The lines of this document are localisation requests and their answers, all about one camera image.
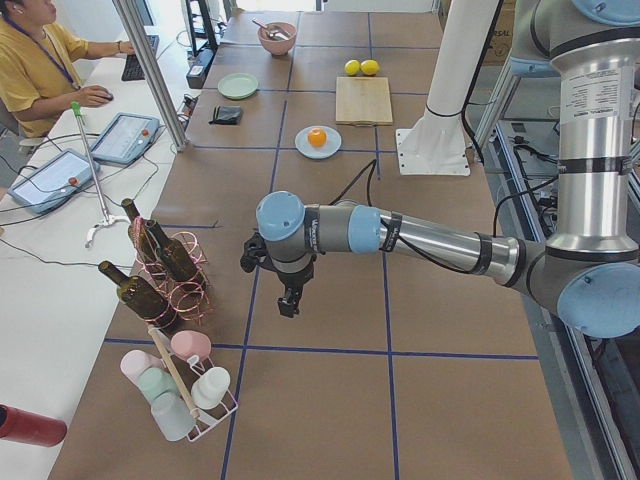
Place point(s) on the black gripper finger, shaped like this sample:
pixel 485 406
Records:
pixel 288 303

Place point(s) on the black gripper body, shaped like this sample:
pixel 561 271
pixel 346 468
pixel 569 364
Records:
pixel 294 276

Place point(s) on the orange fruit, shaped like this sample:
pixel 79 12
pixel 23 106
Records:
pixel 317 137

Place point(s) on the white round plate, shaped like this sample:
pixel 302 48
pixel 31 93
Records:
pixel 332 145

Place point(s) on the light green plate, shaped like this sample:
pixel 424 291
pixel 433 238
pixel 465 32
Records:
pixel 238 86

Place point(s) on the pink cup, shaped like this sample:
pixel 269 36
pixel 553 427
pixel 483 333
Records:
pixel 188 343

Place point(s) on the white cup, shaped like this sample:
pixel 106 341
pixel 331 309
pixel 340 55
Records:
pixel 209 390

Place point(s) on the dark wine bottle upper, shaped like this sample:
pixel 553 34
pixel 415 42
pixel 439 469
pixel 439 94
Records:
pixel 143 299

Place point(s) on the white cup rack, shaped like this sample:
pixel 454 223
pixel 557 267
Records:
pixel 190 395

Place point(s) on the grey folded cloth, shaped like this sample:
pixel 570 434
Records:
pixel 226 115

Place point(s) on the far teach pendant tablet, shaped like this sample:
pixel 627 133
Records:
pixel 125 139

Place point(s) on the teach pendant tablet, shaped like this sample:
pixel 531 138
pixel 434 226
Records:
pixel 52 184
pixel 125 139

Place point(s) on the wooden cutting board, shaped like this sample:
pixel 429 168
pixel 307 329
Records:
pixel 363 101

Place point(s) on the lower yellow lemon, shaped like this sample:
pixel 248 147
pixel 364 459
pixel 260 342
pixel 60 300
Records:
pixel 352 67

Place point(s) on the yellow lemon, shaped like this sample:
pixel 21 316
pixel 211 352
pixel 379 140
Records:
pixel 352 67
pixel 369 67

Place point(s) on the pink bowl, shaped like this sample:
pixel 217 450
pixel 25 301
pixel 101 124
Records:
pixel 276 45

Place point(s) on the upper yellow lemon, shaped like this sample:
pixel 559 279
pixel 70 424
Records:
pixel 369 67

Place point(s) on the black keyboard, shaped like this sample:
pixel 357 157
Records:
pixel 133 70

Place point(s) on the metal scoop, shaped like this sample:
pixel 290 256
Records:
pixel 272 32

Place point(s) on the near teach pendant tablet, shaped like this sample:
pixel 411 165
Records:
pixel 52 184

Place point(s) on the person in yellow shirt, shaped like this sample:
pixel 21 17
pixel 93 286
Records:
pixel 38 79

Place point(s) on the red cylinder bottle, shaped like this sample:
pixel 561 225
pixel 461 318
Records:
pixel 27 427

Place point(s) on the copper wire bottle rack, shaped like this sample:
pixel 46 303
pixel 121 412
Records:
pixel 190 300

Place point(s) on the aluminium frame post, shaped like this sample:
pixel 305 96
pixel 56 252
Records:
pixel 136 33

